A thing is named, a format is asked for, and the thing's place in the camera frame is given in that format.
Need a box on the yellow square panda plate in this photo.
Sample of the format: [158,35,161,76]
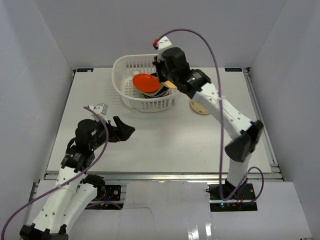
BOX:
[163,80,177,89]

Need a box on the black round plate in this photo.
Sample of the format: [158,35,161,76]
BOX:
[152,82,169,97]

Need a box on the orange round plate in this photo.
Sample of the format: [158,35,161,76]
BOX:
[132,73,160,93]

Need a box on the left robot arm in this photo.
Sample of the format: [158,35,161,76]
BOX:
[19,116,136,240]

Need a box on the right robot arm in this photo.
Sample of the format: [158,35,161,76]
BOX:
[153,46,264,201]

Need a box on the white plastic bin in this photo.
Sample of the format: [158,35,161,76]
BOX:
[111,54,181,113]

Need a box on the beige round floral plate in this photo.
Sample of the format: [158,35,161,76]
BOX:
[189,99,209,115]

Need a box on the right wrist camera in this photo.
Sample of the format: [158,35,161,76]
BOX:
[152,36,173,51]

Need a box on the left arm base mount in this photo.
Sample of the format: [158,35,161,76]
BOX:
[98,185,122,201]

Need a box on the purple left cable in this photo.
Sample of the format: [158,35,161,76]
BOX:
[0,106,123,237]

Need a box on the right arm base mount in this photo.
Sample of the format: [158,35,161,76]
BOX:
[206,183,258,212]

